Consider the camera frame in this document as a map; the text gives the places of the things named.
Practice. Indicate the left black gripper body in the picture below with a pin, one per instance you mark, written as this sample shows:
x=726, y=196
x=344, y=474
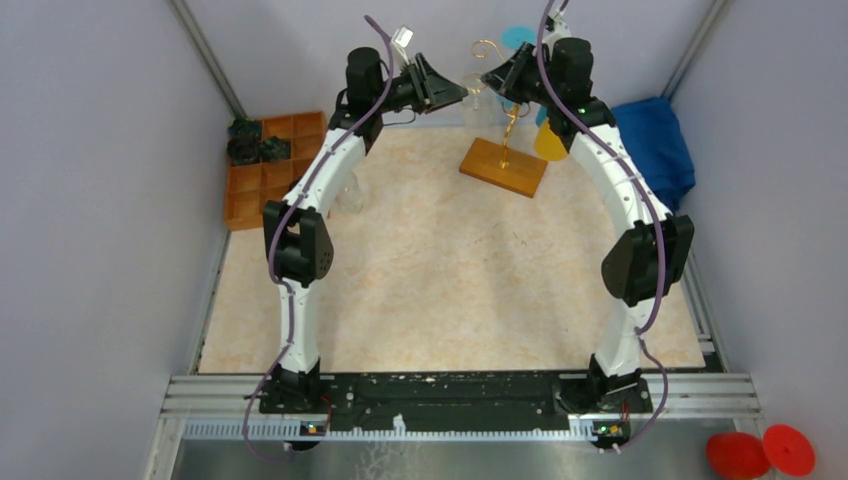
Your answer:
x=424, y=84

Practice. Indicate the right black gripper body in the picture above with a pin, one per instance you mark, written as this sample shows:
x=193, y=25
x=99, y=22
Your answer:
x=520, y=67

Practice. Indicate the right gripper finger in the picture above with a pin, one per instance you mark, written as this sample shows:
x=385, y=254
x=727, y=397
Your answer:
x=507, y=74
x=500, y=86

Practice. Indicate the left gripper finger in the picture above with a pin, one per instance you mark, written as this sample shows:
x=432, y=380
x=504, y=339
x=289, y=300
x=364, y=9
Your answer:
x=432, y=80
x=442, y=95

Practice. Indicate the yellow plastic wine glass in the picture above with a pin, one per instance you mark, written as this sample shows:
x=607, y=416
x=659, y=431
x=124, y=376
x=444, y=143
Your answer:
x=547, y=145

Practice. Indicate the gold wire glass rack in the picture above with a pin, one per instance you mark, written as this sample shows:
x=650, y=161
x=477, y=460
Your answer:
x=491, y=159

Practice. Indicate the clear ribbed wine glass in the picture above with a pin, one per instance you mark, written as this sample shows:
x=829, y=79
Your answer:
x=350, y=198

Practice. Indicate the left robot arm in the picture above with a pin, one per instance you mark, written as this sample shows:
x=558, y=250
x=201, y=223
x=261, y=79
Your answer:
x=298, y=246

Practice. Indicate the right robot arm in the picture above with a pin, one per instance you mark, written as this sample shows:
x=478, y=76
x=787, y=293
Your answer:
x=653, y=243

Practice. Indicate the blue plastic wine glass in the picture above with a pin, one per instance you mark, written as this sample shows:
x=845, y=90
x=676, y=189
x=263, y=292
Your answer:
x=512, y=38

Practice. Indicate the red plastic wine glass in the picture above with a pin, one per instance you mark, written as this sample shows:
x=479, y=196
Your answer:
x=739, y=455

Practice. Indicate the blue cloth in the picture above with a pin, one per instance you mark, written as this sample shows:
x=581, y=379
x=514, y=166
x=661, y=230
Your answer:
x=651, y=133

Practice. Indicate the black parts in tray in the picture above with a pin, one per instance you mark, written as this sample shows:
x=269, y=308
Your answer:
x=247, y=146

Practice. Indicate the orange compartment tray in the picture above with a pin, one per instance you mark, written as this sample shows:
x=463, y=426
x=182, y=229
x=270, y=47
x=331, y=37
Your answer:
x=250, y=187

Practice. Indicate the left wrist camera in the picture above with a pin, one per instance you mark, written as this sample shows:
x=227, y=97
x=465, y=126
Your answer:
x=399, y=42

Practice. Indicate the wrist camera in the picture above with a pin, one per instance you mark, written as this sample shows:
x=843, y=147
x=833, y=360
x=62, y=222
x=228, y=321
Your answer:
x=399, y=42
x=556, y=28

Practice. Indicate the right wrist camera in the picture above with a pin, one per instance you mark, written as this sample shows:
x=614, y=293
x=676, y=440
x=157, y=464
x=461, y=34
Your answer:
x=556, y=28

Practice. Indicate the black mounting base rail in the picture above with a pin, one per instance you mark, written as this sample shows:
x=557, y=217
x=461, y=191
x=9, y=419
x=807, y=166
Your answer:
x=453, y=401

